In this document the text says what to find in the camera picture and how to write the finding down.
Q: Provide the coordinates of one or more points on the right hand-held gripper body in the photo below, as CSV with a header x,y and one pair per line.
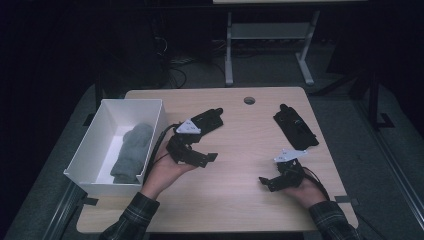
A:
x,y
290,175

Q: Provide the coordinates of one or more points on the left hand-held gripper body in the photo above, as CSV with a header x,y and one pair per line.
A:
x,y
183,146

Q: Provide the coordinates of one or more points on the white box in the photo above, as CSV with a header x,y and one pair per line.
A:
x,y
100,143

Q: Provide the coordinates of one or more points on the person's right hand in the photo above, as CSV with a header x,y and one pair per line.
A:
x,y
308,193

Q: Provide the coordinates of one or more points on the person's left hand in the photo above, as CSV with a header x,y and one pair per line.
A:
x,y
166,173

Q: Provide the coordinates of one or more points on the black tape strip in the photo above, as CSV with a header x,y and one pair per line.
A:
x,y
348,200
90,201

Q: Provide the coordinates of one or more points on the black floor stand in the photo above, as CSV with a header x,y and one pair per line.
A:
x,y
375,100

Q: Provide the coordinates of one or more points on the grey metal stand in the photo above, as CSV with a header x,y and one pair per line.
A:
x,y
270,31

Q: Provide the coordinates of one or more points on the aluminium rail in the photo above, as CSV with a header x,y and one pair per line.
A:
x,y
61,213
393,156

